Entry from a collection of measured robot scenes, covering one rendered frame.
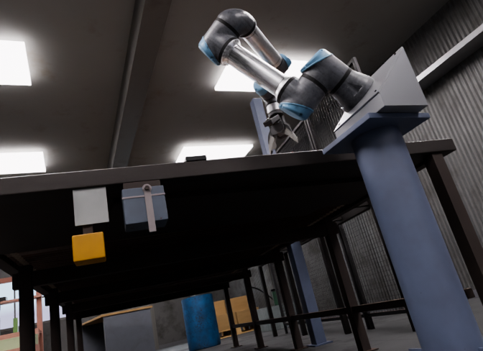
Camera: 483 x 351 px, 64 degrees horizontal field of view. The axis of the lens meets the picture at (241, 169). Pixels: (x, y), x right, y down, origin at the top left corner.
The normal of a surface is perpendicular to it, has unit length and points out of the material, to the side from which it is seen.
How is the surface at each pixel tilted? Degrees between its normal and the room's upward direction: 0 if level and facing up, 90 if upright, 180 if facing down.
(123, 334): 90
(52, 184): 90
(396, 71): 90
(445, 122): 90
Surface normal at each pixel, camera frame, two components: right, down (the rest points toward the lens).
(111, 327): 0.54, -0.40
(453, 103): -0.91, 0.06
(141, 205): 0.28, -0.39
